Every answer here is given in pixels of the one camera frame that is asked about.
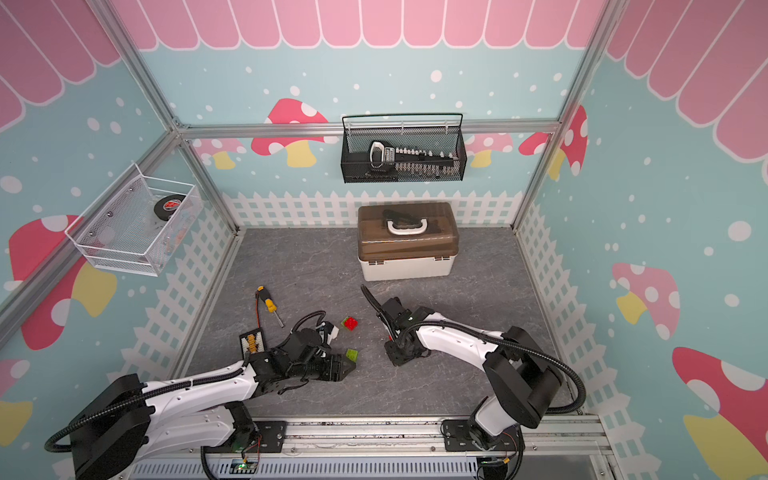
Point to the white storage box base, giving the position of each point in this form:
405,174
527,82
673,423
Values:
403,269

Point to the black wire wall basket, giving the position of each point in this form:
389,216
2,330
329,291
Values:
423,131

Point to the brown translucent box lid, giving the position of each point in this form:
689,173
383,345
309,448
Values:
404,231

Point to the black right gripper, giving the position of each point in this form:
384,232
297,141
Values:
389,349

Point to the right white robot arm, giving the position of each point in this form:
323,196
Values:
524,380

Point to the black tape roll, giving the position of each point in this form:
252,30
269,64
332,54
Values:
165,208

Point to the white wire wall basket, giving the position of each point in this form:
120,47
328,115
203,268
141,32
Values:
120,232

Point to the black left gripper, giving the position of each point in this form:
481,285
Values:
335,363

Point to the socket wrench bit set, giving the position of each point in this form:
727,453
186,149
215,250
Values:
392,163

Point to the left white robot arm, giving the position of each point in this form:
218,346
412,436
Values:
132,420

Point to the yellow black screwdriver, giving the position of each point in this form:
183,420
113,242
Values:
265,297

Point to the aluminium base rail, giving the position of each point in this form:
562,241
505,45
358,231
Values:
305,437

